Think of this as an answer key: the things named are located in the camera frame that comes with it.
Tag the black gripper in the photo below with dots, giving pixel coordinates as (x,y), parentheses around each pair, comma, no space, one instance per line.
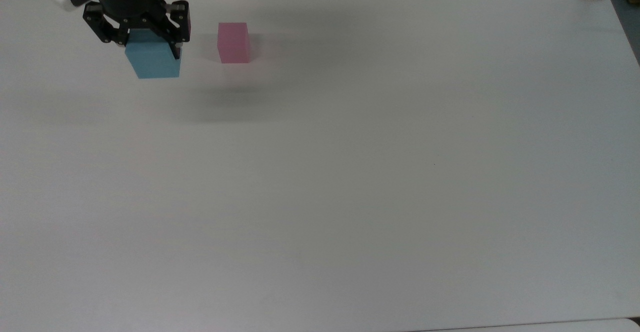
(132,7)

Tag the blue cube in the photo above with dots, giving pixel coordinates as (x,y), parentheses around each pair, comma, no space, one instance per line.
(152,62)

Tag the pink cube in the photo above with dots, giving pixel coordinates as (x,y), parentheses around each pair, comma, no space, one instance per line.
(234,44)

